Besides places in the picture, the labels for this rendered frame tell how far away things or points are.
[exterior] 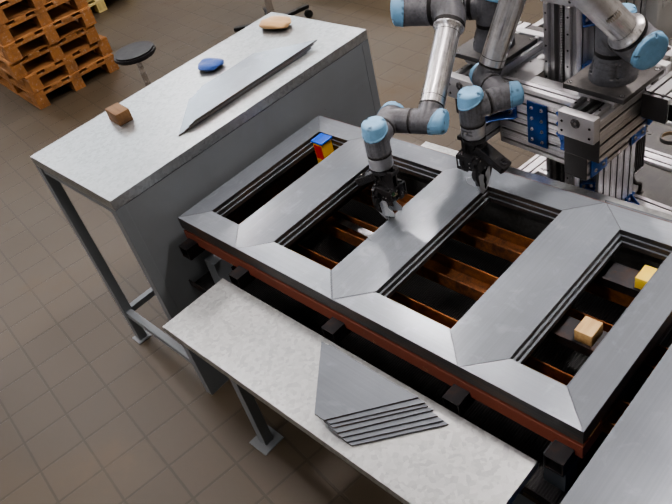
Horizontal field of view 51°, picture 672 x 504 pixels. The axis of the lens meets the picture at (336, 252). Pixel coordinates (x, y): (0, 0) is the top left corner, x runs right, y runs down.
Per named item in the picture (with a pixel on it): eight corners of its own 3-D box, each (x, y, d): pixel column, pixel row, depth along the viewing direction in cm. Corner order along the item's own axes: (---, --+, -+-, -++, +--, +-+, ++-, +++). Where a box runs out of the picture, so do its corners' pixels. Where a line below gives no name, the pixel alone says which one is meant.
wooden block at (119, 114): (133, 119, 275) (128, 108, 272) (120, 126, 273) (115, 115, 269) (122, 112, 282) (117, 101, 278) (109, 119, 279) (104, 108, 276)
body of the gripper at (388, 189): (392, 209, 214) (386, 177, 207) (371, 201, 220) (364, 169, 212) (408, 195, 218) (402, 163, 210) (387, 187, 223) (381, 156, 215)
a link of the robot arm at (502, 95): (509, 69, 211) (475, 80, 210) (526, 85, 202) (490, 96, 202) (511, 93, 216) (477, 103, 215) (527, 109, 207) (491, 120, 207)
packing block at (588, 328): (591, 347, 182) (591, 337, 179) (573, 339, 185) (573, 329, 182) (603, 332, 185) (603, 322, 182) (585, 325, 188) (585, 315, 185)
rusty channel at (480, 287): (670, 388, 180) (672, 376, 176) (254, 200, 282) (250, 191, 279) (684, 367, 183) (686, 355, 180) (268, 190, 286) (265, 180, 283)
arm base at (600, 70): (606, 60, 236) (607, 32, 229) (648, 70, 226) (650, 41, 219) (578, 80, 230) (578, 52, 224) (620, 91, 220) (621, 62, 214)
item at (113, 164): (115, 210, 235) (110, 201, 233) (35, 164, 272) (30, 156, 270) (367, 38, 295) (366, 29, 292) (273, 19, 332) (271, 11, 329)
